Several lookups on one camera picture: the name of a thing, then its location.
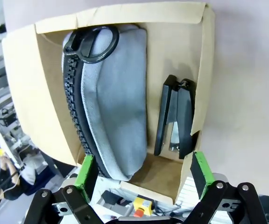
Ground black stapler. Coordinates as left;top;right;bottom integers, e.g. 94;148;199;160
153;74;197;160

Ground grey zipper pencil case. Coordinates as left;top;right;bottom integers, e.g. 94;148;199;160
61;24;149;182

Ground open cardboard box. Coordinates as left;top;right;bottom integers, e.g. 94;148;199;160
1;2;216;204

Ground aluminium profile frame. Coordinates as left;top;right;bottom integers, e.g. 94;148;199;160
175;176;202;207

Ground background person in white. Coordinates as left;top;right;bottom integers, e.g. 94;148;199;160
20;150;49;188

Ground background person in black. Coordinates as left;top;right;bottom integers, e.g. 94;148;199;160
0;151;23;204

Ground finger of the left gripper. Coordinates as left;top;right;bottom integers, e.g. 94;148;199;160
183;151;269;224
23;154;105;224

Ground yellow emergency stop button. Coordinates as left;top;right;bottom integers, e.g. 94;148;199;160
134;197;156;217

